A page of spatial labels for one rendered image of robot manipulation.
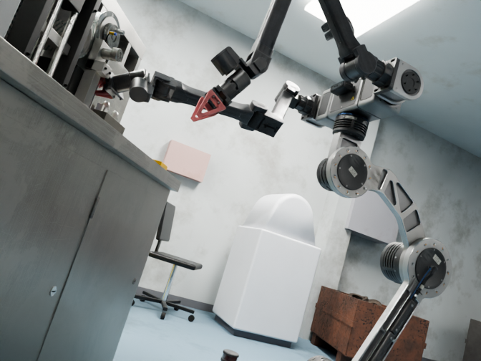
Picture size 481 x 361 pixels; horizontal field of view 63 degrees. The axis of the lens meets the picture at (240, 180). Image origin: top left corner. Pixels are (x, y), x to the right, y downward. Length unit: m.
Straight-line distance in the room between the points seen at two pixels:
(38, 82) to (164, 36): 3.95
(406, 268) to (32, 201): 1.36
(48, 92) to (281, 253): 3.22
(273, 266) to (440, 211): 3.29
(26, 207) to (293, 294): 3.28
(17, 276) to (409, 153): 5.54
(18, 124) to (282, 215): 3.22
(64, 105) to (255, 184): 3.93
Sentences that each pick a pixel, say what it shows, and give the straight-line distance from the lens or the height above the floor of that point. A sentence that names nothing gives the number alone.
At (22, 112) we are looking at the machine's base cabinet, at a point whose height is 0.83.
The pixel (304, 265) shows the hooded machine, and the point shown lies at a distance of 3.90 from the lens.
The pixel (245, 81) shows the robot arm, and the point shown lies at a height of 1.19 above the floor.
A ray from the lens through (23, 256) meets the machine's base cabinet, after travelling 0.86.
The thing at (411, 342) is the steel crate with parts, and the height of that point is 0.39.
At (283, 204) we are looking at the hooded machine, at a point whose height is 1.26.
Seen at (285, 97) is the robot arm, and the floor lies 1.41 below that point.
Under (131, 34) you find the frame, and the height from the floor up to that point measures 1.62.
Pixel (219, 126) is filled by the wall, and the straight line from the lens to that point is 4.50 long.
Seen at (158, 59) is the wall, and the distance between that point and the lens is 4.51.
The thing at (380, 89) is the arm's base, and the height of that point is 1.40.
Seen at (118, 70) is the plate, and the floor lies 1.41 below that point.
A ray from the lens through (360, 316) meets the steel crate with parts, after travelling 3.92.
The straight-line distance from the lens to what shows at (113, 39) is 1.40.
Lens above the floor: 0.72
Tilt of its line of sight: 10 degrees up
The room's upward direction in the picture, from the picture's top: 17 degrees clockwise
